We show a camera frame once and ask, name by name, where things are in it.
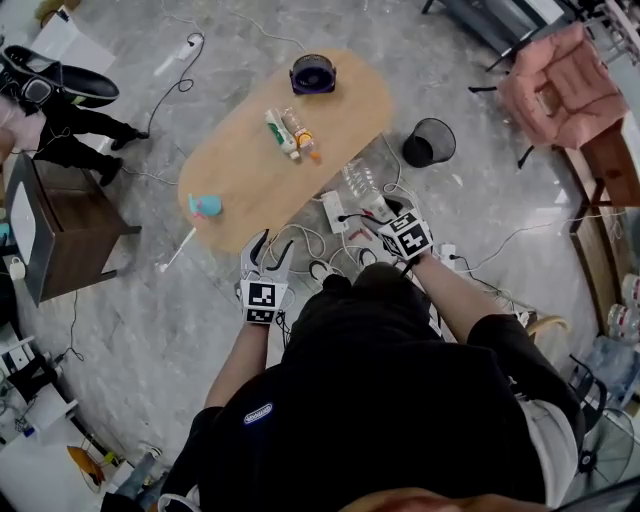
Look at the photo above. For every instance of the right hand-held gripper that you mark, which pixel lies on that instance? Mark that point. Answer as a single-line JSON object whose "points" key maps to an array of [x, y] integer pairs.
{"points": [[406, 235]]}

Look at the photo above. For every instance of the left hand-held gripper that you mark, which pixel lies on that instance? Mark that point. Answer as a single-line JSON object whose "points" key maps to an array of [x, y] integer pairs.
{"points": [[260, 295]]}

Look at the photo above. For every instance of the clear crushed plastic bottle trash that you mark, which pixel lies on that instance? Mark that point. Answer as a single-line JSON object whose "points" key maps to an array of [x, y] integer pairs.
{"points": [[362, 185]]}

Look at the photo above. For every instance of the black mesh trash bin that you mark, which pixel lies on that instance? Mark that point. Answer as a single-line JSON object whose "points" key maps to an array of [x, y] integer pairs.
{"points": [[429, 142]]}

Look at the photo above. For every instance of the orange label bottle trash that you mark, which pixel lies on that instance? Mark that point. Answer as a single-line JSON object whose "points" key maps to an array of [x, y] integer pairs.
{"points": [[301, 134]]}

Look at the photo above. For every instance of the green label bottle trash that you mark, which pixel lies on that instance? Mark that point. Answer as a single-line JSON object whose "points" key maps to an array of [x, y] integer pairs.
{"points": [[278, 134]]}

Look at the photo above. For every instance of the person's left forearm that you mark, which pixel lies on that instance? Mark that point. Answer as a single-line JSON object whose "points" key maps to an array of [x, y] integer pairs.
{"points": [[245, 360]]}

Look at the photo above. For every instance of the person's right forearm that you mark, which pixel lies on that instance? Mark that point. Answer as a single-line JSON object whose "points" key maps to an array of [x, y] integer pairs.
{"points": [[450, 295]]}

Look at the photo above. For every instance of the small white power strip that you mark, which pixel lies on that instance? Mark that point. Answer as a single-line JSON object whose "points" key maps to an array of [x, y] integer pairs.
{"points": [[448, 252]]}

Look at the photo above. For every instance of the white stick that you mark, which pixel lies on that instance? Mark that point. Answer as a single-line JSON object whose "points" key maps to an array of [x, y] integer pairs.
{"points": [[178, 250]]}

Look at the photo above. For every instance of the person's black shirt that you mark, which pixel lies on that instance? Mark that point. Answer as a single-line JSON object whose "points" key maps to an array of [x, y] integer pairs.
{"points": [[370, 400]]}

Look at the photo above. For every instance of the dark wooden cabinet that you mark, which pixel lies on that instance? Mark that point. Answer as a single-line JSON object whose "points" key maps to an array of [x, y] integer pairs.
{"points": [[70, 225]]}

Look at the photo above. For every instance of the pink cushioned chair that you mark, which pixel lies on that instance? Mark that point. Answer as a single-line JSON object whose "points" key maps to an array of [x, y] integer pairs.
{"points": [[565, 85]]}

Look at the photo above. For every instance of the white cup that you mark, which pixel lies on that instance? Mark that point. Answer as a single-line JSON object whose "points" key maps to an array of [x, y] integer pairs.
{"points": [[17, 270]]}

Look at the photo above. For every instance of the pack of water bottles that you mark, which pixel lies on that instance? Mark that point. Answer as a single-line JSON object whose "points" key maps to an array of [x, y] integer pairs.
{"points": [[627, 307]]}

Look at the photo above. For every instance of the black chair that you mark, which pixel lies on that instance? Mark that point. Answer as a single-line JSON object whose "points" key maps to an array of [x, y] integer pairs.
{"points": [[592, 390]]}

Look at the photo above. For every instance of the white paper sheet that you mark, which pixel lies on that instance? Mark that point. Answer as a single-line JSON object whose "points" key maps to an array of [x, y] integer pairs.
{"points": [[75, 45]]}

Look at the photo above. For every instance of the person's white trousers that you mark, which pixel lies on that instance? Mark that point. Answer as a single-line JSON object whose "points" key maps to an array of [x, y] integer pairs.
{"points": [[555, 450]]}

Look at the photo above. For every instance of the grey floor fan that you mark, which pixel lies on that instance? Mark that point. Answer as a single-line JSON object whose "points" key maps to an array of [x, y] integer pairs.
{"points": [[607, 452]]}

